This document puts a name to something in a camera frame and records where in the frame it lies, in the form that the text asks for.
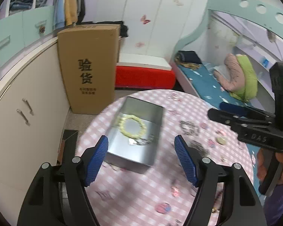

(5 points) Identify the teal drawer unit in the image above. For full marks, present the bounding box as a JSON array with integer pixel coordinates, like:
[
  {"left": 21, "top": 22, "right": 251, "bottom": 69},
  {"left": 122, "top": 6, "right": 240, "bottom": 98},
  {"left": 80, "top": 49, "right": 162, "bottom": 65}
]
[{"left": 0, "top": 5, "right": 56, "bottom": 76}]

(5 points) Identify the folded blue clothes stack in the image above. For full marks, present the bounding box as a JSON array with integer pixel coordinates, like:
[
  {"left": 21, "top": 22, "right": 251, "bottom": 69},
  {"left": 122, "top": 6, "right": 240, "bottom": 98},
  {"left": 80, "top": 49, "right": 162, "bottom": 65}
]
[{"left": 9, "top": 0, "right": 35, "bottom": 11}]

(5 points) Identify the cream bead bracelet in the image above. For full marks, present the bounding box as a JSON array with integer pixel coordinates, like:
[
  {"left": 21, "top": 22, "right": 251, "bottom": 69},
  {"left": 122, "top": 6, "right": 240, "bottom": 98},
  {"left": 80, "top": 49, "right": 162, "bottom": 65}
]
[{"left": 117, "top": 114, "right": 147, "bottom": 139}]

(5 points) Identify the pink quilt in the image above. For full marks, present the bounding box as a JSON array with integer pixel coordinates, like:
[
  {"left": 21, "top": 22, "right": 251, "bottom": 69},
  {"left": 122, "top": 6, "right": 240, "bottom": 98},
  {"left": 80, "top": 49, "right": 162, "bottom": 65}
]
[{"left": 213, "top": 53, "right": 247, "bottom": 92}]

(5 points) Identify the white wardrobe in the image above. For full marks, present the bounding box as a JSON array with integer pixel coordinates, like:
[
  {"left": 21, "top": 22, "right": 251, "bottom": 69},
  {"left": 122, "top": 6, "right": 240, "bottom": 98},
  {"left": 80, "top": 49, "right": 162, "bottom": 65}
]
[{"left": 84, "top": 0, "right": 211, "bottom": 64}]

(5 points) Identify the dark folded blanket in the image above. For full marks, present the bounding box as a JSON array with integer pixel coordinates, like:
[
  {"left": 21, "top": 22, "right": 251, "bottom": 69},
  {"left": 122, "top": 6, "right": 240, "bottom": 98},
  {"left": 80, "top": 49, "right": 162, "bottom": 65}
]
[{"left": 175, "top": 50, "right": 202, "bottom": 64}]

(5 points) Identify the tan fringed scarf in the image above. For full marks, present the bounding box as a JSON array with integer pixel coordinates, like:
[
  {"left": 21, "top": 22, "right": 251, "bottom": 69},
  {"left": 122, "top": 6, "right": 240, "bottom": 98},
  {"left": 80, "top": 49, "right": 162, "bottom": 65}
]
[{"left": 177, "top": 61, "right": 201, "bottom": 70}]

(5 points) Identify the blue printed bed sheet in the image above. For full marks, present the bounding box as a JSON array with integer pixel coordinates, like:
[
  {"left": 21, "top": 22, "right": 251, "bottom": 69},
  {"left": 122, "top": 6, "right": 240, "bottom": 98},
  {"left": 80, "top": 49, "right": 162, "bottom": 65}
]
[{"left": 173, "top": 62, "right": 258, "bottom": 113}]

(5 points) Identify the green quilt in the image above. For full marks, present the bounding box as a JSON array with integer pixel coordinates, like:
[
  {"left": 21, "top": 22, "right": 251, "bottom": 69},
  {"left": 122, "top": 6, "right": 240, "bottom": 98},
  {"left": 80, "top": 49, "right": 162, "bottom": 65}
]
[{"left": 229, "top": 55, "right": 259, "bottom": 102}]

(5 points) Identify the light blue hanging garment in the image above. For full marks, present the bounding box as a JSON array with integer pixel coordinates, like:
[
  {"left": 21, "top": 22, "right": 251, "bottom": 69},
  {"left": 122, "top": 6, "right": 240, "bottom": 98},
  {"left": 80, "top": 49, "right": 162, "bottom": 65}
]
[{"left": 53, "top": 0, "right": 68, "bottom": 30}]

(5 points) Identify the large cardboard box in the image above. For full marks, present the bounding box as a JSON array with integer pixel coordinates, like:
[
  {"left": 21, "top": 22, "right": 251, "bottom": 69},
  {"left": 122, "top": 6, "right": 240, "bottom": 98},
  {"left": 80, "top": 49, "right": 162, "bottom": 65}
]
[{"left": 57, "top": 24, "right": 120, "bottom": 115}]

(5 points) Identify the silver metal tin box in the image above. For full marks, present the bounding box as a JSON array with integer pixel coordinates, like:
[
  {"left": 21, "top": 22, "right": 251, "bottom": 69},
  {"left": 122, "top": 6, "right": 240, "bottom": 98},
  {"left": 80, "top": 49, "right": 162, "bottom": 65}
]
[{"left": 105, "top": 96, "right": 165, "bottom": 173}]

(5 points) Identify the person's right forearm purple sleeve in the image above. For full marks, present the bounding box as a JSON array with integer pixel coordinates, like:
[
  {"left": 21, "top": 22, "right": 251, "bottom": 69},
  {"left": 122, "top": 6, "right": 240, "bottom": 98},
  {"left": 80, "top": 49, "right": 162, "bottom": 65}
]
[{"left": 264, "top": 176, "right": 283, "bottom": 226}]

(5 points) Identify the metal bed lift strut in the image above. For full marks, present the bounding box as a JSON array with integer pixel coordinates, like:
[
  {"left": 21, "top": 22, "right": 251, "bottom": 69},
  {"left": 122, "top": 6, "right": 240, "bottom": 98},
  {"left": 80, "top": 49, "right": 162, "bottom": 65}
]
[{"left": 267, "top": 31, "right": 283, "bottom": 63}]

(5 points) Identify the teal bunk bed frame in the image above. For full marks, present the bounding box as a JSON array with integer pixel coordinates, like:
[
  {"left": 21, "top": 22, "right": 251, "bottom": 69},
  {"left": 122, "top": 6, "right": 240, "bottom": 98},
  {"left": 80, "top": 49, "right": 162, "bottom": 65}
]
[{"left": 171, "top": 0, "right": 283, "bottom": 132}]

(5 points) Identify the dark hanging garment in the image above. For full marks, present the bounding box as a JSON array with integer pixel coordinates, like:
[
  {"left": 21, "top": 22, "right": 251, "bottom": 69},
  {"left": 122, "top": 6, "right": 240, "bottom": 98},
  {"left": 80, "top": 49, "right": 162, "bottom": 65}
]
[{"left": 74, "top": 0, "right": 86, "bottom": 24}]

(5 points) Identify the charm keychain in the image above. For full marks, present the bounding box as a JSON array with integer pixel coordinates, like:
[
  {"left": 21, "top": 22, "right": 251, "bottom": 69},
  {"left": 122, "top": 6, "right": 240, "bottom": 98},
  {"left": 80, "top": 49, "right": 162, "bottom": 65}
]
[{"left": 128, "top": 134, "right": 156, "bottom": 146}]

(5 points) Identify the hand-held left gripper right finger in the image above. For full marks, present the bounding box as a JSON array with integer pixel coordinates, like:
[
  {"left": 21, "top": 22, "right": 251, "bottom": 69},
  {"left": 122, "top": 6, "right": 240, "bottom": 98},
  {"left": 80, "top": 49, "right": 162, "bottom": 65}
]
[{"left": 174, "top": 135, "right": 267, "bottom": 226}]

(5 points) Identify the metal cabinet handle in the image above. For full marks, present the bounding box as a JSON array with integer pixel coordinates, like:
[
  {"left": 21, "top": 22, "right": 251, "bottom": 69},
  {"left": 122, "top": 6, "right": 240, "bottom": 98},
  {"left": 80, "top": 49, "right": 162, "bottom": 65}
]
[
  {"left": 22, "top": 98, "right": 35, "bottom": 116},
  {"left": 16, "top": 109, "right": 31, "bottom": 126}
]

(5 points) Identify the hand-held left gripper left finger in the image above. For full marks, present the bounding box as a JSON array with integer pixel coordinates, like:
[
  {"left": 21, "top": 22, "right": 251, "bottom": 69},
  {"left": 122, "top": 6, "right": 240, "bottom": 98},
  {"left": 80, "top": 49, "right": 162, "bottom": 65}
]
[{"left": 17, "top": 135, "right": 109, "bottom": 226}]

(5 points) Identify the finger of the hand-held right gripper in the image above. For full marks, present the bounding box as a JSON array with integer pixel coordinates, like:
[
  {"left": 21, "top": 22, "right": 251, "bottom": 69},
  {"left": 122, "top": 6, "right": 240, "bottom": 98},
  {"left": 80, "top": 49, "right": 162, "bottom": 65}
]
[
  {"left": 208, "top": 108, "right": 274, "bottom": 130},
  {"left": 220, "top": 102, "right": 276, "bottom": 118}
]

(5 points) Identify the black cloth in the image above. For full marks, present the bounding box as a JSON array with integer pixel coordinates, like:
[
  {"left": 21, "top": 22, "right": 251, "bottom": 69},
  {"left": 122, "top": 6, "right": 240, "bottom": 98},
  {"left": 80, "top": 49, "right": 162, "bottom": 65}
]
[{"left": 120, "top": 21, "right": 129, "bottom": 38}]

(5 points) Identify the white pillow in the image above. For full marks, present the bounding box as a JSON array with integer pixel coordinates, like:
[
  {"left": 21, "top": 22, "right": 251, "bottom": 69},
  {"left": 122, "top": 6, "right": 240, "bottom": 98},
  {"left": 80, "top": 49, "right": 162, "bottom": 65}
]
[{"left": 211, "top": 66, "right": 227, "bottom": 76}]

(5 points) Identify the red storage bench white top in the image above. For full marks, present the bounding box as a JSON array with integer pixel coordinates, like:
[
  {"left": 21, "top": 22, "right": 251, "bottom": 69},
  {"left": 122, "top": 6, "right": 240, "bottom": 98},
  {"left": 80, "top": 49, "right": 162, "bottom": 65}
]
[{"left": 115, "top": 53, "right": 176, "bottom": 90}]

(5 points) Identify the white cabinet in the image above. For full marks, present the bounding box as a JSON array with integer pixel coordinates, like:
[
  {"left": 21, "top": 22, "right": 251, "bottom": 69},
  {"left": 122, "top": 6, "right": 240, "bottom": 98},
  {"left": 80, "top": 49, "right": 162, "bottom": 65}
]
[{"left": 0, "top": 36, "right": 72, "bottom": 209}]

